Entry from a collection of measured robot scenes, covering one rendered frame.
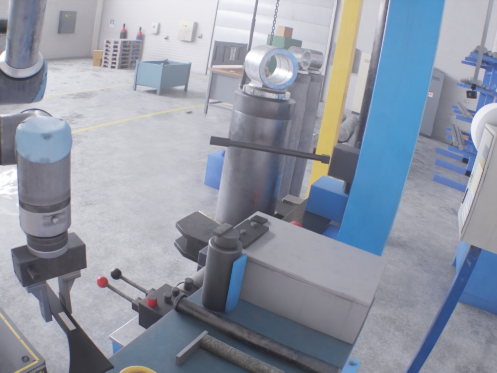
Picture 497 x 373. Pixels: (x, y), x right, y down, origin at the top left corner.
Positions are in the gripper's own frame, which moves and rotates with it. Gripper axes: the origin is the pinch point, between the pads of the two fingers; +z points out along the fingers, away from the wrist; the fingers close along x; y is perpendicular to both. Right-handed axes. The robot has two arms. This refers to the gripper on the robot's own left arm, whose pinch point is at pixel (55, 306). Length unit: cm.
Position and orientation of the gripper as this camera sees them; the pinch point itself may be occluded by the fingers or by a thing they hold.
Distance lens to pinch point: 76.6
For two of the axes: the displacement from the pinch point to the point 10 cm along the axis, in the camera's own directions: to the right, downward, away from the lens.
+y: 7.2, 3.7, -5.9
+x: 6.8, -1.9, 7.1
